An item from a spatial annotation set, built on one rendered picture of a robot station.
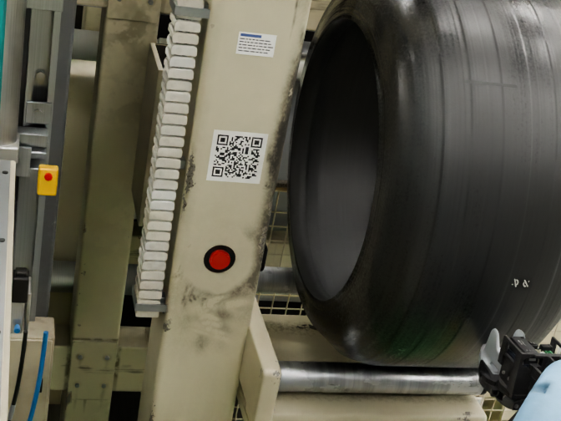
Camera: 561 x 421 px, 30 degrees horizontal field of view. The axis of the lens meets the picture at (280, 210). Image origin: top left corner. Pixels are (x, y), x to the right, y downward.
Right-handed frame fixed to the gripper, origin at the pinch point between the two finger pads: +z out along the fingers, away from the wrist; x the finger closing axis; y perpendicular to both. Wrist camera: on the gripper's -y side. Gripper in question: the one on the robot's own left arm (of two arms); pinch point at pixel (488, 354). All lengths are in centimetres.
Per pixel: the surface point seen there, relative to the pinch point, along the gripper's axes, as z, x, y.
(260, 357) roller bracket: 12.3, 28.3, -7.8
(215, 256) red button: 18.3, 35.4, 4.9
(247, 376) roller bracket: 16.8, 28.5, -13.3
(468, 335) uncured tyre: -0.1, 3.7, 2.8
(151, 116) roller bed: 58, 41, 14
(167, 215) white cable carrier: 19.2, 42.8, 10.2
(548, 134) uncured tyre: -1.3, -0.2, 31.6
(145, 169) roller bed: 58, 41, 4
